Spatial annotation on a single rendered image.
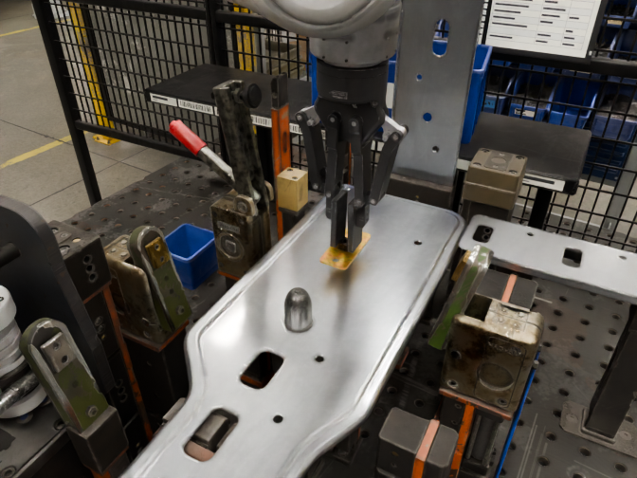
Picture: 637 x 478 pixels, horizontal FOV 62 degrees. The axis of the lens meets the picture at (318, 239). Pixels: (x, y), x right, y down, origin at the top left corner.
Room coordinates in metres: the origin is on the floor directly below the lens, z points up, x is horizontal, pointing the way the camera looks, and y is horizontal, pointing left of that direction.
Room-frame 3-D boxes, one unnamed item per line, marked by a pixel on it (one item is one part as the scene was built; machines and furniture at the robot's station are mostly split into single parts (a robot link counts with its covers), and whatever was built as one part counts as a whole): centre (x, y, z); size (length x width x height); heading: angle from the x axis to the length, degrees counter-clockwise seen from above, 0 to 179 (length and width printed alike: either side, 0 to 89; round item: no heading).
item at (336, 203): (0.56, -0.03, 1.07); 0.03 x 0.01 x 0.07; 152
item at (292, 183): (0.68, 0.04, 0.88); 0.04 x 0.04 x 0.36; 62
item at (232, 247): (0.63, 0.11, 0.88); 0.07 x 0.06 x 0.35; 62
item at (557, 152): (1.03, -0.06, 1.02); 0.90 x 0.22 x 0.03; 62
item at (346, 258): (0.55, -0.04, 1.03); 0.08 x 0.04 x 0.01; 152
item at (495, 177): (0.74, -0.28, 0.88); 0.08 x 0.08 x 0.36; 62
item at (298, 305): (0.44, 0.02, 1.02); 0.03 x 0.03 x 0.07
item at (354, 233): (0.55, -0.05, 1.07); 0.03 x 0.01 x 0.07; 152
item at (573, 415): (0.51, -0.44, 0.84); 0.11 x 0.06 x 0.29; 62
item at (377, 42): (0.55, -0.04, 1.30); 0.09 x 0.09 x 0.06
